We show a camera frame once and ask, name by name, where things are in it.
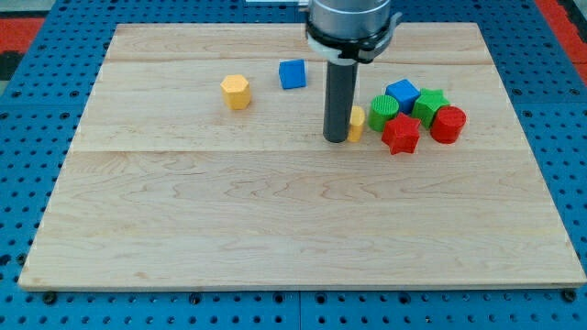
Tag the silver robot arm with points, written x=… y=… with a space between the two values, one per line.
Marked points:
x=349 y=19

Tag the yellow heart block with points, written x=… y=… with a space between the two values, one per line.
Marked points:
x=356 y=123

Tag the yellow hexagon block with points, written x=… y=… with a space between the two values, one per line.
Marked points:
x=236 y=92

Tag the green circle block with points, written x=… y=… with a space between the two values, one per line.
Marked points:
x=383 y=108

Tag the red circle block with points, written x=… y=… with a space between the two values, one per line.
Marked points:
x=447 y=124

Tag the blue cube block left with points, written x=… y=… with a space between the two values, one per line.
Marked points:
x=292 y=74

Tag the blue cube block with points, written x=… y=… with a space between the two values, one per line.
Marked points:
x=405 y=93
x=292 y=74

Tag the wooden board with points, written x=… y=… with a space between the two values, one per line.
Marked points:
x=166 y=189

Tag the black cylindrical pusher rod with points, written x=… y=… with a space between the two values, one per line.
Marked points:
x=340 y=88

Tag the red star block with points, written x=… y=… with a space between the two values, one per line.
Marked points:
x=401 y=134

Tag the blue cube block right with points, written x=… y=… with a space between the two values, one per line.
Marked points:
x=405 y=93

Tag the green star block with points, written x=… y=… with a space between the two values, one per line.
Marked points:
x=427 y=104

